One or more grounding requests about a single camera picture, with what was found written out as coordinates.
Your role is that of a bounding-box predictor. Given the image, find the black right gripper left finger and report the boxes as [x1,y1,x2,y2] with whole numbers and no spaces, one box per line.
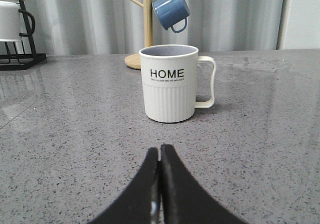
[91,148,159,223]

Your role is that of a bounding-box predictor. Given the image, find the black wire mug rack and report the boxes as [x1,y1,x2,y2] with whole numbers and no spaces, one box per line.
[0,0,46,71]

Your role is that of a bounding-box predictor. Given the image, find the blue enamel mug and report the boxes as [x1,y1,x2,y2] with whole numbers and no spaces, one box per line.
[152,0,190,34]

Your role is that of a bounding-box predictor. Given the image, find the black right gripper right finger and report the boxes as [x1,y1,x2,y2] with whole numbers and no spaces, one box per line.
[161,144,244,223]

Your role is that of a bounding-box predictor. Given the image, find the wooden mug tree stand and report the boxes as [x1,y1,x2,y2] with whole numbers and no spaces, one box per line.
[124,0,153,70]

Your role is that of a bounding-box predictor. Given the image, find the white mug black handle right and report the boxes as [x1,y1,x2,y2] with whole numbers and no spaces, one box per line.
[0,1,36,42]

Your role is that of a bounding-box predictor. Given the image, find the cream HOME mug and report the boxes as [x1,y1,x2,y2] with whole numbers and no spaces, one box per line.
[138,44,217,123]

